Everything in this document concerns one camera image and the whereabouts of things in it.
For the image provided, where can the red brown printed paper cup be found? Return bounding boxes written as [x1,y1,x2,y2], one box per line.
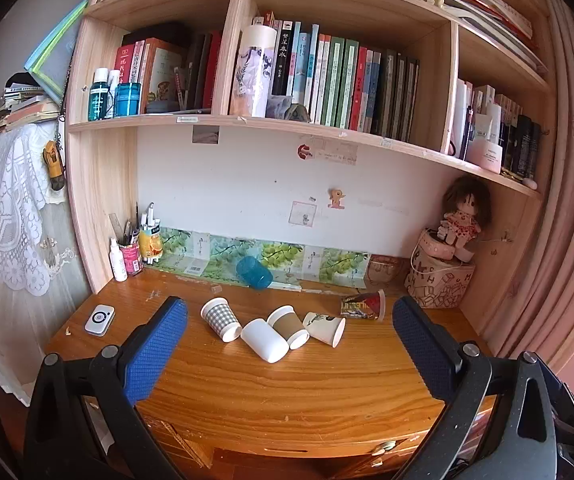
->
[341,289,386,322]

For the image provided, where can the white leaf print paper cup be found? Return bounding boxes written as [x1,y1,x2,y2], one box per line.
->
[302,311,346,349]

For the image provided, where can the teal jar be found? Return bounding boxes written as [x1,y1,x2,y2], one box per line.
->
[115,82,142,117]

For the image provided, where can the white lace cloth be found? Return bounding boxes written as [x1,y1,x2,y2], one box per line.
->
[0,122,80,307]

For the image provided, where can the green framed board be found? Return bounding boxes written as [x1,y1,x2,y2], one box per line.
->
[24,0,90,106]

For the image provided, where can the wooden bookshelf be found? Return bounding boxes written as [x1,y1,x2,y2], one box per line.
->
[64,0,558,311]

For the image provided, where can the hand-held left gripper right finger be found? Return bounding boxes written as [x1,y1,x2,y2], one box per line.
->
[392,296,558,480]

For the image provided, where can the pink pen holder cup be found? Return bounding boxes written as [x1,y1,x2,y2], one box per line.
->
[118,241,144,277]

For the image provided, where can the white markers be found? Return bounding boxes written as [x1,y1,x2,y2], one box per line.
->
[141,202,160,234]

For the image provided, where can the stack of magazines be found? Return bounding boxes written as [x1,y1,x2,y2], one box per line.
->
[417,0,548,72]

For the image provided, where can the wooden desk drawer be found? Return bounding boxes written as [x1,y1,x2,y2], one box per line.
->
[207,425,470,480]

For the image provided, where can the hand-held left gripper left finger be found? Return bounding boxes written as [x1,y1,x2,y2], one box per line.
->
[24,296,190,480]

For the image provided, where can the white spray bottle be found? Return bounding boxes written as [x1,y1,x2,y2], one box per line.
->
[109,237,129,283]

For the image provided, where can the pink note sticker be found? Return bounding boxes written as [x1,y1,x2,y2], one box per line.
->
[289,201,316,227]

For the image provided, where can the pink curtain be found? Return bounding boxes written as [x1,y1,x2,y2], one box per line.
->
[487,0,574,413]

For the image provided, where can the stack of worn books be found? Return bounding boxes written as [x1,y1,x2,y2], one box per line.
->
[0,72,64,139]

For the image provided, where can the grey checked paper cup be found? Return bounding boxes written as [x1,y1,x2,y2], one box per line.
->
[201,297,243,343]

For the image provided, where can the letter print fabric basket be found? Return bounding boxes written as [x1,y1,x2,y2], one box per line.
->
[404,230,477,310]

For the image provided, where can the brown sleeve paper cup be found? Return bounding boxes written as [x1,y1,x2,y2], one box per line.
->
[267,305,311,351]

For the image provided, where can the white round gadget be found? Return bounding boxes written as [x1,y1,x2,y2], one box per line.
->
[84,304,116,337]

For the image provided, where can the tall teal bottle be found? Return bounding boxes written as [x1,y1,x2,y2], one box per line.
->
[88,67,110,121]

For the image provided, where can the blue plastic cup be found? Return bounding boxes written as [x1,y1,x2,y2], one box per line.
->
[236,255,274,290]

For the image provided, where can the bunch of pens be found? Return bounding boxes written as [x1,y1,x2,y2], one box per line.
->
[119,202,140,248]

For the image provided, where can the brown haired doll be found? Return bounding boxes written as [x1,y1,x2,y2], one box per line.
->
[437,176,494,264]

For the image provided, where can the row of cosmetic boxes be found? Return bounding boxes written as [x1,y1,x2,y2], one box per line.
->
[454,77,544,182]

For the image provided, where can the small woven basket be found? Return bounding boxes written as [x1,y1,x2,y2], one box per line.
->
[366,254,411,289]

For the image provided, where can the row of green leaf cards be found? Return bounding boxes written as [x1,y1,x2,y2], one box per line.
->
[154,227,371,292]

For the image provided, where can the yellow pen holder box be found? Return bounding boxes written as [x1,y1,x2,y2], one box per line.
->
[138,227,164,265]

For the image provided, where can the plain white paper cup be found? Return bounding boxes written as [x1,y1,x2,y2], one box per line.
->
[240,318,290,363]

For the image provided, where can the row of green blue books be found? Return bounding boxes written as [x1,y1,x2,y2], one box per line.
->
[266,10,421,144]

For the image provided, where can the slim white bottle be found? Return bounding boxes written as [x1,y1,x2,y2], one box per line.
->
[108,69,120,117]

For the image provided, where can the white printed cylinder tube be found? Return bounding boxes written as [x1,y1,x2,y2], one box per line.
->
[229,24,279,119]

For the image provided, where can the row of red dark books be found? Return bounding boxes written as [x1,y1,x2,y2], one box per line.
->
[114,22,223,114]

